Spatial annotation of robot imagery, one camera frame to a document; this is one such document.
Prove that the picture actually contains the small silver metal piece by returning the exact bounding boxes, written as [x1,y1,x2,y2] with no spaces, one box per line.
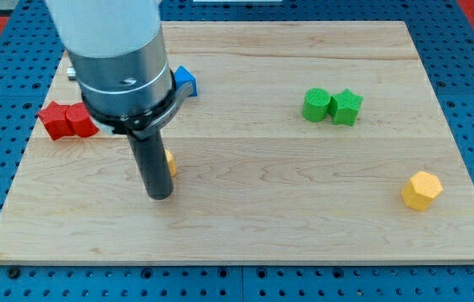
[66,66,76,81]

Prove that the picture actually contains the yellow hexagon block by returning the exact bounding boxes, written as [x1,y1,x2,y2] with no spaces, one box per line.
[401,171,444,211]

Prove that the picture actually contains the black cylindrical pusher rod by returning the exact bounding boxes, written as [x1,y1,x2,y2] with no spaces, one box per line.
[128,132,174,200]

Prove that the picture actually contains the red star block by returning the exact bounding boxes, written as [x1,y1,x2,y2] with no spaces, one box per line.
[37,101,75,141]

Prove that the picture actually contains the red cylinder block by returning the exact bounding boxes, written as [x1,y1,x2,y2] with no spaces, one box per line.
[65,102,99,138]

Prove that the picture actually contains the black clamp ring mount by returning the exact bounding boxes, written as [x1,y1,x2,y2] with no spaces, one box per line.
[81,73,193,138]

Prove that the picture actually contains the yellow heart block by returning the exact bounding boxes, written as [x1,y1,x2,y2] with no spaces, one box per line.
[164,149,177,177]

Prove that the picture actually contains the green star block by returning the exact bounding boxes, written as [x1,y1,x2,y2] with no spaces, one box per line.
[327,89,363,127]

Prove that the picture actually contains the green cylinder block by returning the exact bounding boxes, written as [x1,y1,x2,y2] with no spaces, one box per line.
[301,88,331,122]

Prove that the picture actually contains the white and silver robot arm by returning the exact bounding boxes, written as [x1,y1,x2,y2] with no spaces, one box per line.
[45,0,194,200]

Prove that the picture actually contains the wooden board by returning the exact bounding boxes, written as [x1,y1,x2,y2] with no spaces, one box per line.
[0,21,474,266]

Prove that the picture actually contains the blue block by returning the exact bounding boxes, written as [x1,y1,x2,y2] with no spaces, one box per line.
[174,65,198,96]

